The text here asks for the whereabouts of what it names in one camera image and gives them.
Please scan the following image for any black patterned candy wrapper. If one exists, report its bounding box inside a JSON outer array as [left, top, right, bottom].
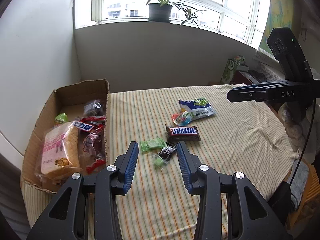
[[158, 142, 177, 160]]

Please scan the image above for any small green candy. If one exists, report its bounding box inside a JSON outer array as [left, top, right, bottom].
[[153, 155, 169, 169]]

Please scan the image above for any Snickers chocolate bar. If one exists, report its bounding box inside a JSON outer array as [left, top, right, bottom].
[[166, 126, 201, 142]]

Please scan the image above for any green candy wrapper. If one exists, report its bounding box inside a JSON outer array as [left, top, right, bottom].
[[140, 138, 167, 153]]

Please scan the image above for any blue white soup packet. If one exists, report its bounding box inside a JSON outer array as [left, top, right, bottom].
[[179, 97, 216, 121]]

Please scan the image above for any packaged toast bread slice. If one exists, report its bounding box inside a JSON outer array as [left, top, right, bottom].
[[35, 122, 81, 181]]

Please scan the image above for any round colourful jelly cup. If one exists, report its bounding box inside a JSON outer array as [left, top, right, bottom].
[[171, 111, 192, 126]]

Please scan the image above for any gloved right hand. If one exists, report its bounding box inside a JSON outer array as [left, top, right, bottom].
[[278, 102, 319, 165]]

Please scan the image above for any green white carton box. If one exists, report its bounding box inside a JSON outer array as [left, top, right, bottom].
[[220, 55, 245, 84]]

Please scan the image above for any striped yellow table cloth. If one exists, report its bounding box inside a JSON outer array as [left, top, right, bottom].
[[21, 80, 298, 239]]

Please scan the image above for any red clear snack bag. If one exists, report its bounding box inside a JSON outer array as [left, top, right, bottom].
[[74, 115, 106, 175]]

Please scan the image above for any green jelly snack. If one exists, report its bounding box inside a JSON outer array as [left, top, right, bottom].
[[54, 113, 68, 126]]

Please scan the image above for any brown cardboard box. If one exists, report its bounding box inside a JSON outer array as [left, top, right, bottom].
[[21, 79, 110, 193]]

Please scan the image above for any potted spider plant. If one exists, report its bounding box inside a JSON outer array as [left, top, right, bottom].
[[146, 0, 204, 28]]

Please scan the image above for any white cabinet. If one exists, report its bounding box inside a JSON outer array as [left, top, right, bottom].
[[1, 0, 80, 167]]

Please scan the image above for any black cable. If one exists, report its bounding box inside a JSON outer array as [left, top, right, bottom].
[[287, 97, 317, 188]]

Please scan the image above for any wall map poster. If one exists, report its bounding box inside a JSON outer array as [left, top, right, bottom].
[[259, 0, 297, 55]]

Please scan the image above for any window frame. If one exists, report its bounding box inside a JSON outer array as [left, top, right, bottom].
[[89, 0, 270, 48]]

